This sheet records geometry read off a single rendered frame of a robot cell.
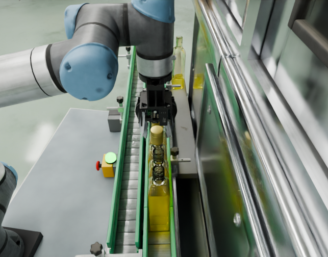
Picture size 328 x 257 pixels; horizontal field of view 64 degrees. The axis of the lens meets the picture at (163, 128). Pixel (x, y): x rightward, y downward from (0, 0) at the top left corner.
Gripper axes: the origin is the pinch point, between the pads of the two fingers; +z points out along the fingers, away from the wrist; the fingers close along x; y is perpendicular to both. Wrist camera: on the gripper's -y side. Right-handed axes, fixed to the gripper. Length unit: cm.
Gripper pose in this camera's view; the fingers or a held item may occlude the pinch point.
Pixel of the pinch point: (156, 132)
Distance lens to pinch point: 70.9
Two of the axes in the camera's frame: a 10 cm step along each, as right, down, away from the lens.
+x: 10.0, -0.2, 0.2
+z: 0.0, 7.4, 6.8
